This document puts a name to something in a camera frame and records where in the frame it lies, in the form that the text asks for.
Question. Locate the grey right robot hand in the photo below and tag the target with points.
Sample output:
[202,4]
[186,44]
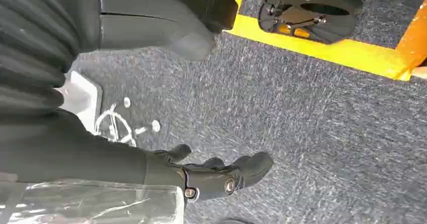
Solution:
[83,155]

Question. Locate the clear plastic sheet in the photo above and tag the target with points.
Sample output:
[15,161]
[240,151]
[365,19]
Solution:
[93,202]

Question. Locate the white floor plate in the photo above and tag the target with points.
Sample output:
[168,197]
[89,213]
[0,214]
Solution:
[85,99]

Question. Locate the white round floor sticker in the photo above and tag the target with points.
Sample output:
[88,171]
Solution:
[155,125]
[127,102]

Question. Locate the yellow floor tape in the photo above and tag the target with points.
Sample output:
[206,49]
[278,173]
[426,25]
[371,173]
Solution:
[333,53]

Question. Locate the orange floor tape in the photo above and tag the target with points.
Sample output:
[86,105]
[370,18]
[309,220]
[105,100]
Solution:
[415,35]

